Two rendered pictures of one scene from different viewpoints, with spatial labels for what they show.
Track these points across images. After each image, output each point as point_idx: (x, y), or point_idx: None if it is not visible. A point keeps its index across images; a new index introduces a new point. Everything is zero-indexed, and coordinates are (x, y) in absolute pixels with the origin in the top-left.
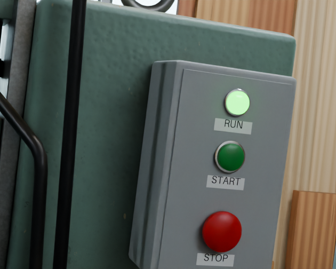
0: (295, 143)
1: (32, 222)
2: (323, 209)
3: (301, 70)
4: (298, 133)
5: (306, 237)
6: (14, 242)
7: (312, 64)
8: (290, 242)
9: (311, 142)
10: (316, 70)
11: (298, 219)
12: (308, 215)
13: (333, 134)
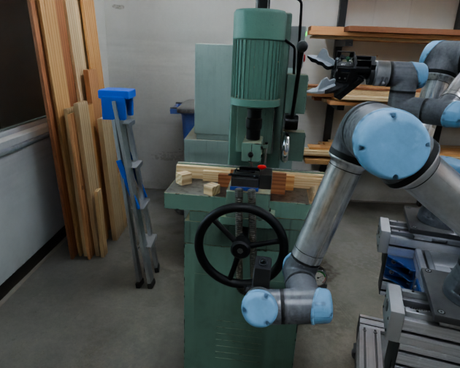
0: (75, 47)
1: (294, 60)
2: (94, 77)
3: (69, 8)
4: (75, 41)
5: (93, 90)
6: (286, 66)
7: (71, 4)
8: (88, 94)
9: (79, 45)
10: (73, 7)
11: (90, 82)
12: (91, 80)
13: (80, 40)
